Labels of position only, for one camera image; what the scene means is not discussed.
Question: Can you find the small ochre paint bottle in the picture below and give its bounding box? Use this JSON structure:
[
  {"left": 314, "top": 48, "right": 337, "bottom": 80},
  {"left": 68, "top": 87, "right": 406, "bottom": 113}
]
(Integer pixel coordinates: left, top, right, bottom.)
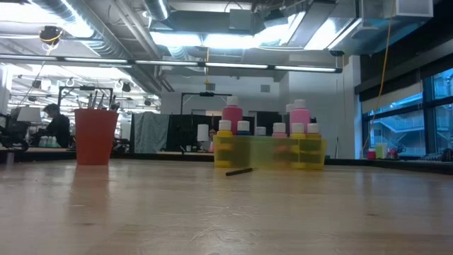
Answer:
[{"left": 216, "top": 120, "right": 234, "bottom": 168}]

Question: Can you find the large rose paint bottle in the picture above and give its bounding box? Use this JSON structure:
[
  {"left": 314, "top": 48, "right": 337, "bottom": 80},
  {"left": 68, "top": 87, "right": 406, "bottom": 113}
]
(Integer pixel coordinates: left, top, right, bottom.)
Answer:
[{"left": 222, "top": 96, "right": 244, "bottom": 137}]

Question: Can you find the large light pink paint bottle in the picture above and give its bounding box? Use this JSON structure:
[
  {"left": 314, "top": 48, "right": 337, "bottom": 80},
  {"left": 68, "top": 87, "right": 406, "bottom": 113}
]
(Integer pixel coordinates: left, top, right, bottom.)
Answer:
[{"left": 289, "top": 98, "right": 312, "bottom": 137}]

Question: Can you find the small tan paint bottle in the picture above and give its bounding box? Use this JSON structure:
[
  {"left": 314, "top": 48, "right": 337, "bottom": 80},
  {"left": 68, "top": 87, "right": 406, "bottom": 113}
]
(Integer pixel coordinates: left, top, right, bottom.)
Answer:
[{"left": 306, "top": 123, "right": 323, "bottom": 169}]

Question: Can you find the person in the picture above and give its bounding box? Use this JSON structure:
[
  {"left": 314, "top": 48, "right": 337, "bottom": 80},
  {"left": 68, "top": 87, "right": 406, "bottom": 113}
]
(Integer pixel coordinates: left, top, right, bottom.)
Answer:
[
  {"left": 207, "top": 127, "right": 217, "bottom": 152},
  {"left": 41, "top": 103, "right": 72, "bottom": 149}
]

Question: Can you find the white background container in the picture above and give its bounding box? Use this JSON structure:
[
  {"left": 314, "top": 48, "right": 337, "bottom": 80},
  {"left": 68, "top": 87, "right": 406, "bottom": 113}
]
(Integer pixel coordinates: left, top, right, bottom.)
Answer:
[{"left": 197, "top": 123, "right": 210, "bottom": 142}]

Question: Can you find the yellow translucent plastic bin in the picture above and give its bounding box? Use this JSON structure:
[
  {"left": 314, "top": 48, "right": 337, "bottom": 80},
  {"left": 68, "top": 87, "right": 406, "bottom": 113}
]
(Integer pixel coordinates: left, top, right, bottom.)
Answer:
[{"left": 212, "top": 135, "right": 328, "bottom": 171}]

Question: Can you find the long ceiling light bar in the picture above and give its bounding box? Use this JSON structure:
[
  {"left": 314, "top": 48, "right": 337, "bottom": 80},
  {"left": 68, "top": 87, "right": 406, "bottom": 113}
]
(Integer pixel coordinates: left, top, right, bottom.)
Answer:
[{"left": 0, "top": 53, "right": 343, "bottom": 74}]

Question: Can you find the gray cloth partition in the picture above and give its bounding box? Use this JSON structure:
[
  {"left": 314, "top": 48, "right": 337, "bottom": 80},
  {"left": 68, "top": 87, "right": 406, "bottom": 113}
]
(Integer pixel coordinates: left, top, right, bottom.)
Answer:
[{"left": 130, "top": 111, "right": 171, "bottom": 154}]

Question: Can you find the orange plastic cup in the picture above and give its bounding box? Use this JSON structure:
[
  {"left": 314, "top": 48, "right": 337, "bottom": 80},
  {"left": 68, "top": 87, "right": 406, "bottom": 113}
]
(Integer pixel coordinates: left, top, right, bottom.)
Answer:
[{"left": 73, "top": 108, "right": 120, "bottom": 166}]

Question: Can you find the light green container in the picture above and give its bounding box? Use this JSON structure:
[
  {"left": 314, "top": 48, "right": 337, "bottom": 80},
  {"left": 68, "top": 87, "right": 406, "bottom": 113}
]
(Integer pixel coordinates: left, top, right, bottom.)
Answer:
[{"left": 375, "top": 142, "right": 389, "bottom": 159}]

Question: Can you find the white lamp shade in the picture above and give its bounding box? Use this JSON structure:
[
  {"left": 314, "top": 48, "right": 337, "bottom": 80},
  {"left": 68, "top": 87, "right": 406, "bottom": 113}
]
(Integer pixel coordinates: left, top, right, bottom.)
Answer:
[{"left": 16, "top": 106, "right": 42, "bottom": 123}]

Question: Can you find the black office chair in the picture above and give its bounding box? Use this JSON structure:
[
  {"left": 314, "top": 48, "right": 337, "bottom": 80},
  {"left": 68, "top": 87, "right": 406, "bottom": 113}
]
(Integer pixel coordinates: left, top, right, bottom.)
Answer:
[{"left": 0, "top": 113, "right": 31, "bottom": 152}]

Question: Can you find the round silver ventilation duct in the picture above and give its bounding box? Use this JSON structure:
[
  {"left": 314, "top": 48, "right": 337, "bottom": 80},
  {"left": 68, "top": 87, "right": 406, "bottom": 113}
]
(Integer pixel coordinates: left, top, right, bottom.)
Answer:
[{"left": 143, "top": 0, "right": 171, "bottom": 21}]

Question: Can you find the large rectangular silver duct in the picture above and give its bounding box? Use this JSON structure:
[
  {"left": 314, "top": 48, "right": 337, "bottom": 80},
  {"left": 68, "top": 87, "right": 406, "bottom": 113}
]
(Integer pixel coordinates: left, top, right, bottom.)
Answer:
[{"left": 282, "top": 0, "right": 435, "bottom": 54}]

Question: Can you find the hanging yellow cord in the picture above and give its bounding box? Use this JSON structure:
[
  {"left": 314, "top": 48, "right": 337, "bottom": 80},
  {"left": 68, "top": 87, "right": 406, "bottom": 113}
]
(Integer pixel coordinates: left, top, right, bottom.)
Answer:
[{"left": 362, "top": 0, "right": 396, "bottom": 153}]

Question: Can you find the black and yellow cable reel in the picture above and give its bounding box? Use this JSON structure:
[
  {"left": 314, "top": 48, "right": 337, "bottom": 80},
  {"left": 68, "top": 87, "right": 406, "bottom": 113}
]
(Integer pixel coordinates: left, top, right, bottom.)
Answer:
[{"left": 38, "top": 25, "right": 64, "bottom": 46}]

